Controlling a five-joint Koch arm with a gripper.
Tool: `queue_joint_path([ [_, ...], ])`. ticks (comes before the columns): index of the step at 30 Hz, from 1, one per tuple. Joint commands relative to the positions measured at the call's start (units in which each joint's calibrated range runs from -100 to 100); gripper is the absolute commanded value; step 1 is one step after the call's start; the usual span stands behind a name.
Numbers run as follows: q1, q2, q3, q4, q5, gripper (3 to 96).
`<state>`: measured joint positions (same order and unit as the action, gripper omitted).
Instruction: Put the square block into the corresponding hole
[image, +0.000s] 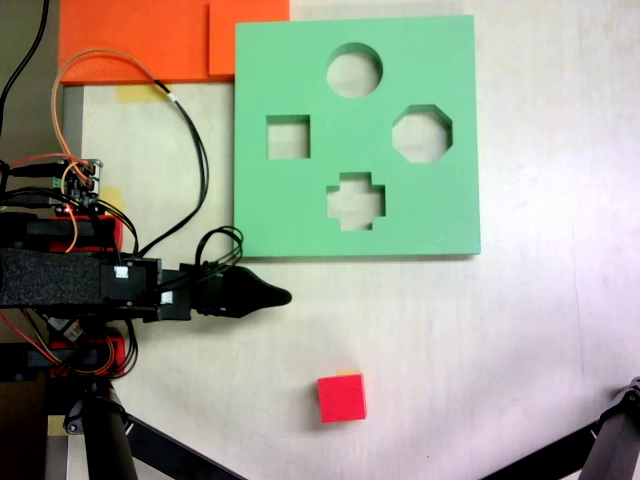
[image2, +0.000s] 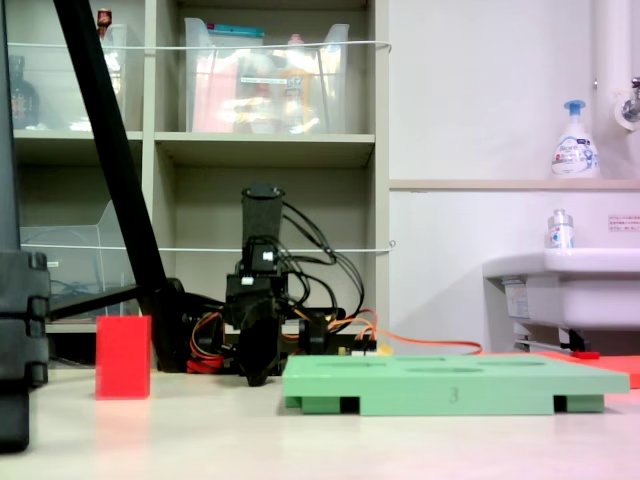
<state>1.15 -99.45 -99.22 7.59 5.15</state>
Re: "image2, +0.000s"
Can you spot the white pump soap bottle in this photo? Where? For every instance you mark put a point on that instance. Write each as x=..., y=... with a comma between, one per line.
x=575, y=150

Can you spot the black tripod leg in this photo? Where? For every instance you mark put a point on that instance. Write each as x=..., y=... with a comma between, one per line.
x=110, y=150

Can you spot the clear empty plastic bin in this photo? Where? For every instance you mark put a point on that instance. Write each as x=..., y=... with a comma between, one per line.
x=75, y=265

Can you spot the beige shelf unit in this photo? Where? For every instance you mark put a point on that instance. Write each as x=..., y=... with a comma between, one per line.
x=265, y=145

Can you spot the notched black tripod stack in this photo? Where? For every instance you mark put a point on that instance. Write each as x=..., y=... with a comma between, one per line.
x=22, y=320

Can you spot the clear bin with bottle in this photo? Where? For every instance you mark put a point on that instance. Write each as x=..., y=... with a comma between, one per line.
x=55, y=90

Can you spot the dark glass bottle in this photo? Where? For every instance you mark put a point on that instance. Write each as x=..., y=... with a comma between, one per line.
x=22, y=100

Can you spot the small clear sanitizer bottle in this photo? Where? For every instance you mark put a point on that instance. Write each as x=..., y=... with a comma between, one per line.
x=560, y=232

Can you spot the clear bin with supplies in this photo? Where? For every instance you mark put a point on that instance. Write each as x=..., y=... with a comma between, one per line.
x=265, y=85

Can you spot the green shape-hole board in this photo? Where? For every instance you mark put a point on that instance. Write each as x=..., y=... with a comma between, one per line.
x=450, y=382

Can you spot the red square block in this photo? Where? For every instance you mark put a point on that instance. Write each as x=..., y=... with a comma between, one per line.
x=122, y=357

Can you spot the red-print wall sticker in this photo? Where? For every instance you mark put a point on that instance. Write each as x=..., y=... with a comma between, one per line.
x=624, y=223

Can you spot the metal faucet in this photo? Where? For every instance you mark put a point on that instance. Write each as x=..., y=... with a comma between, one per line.
x=629, y=106

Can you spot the black tripod brace bar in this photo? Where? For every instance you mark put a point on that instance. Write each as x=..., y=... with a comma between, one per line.
x=95, y=300

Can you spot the white sink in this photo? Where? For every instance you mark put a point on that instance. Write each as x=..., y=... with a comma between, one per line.
x=575, y=290

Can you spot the orange flat block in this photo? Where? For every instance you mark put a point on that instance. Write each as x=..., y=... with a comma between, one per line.
x=620, y=370

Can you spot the brown-capped bottle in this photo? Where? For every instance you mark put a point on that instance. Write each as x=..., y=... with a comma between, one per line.
x=104, y=20

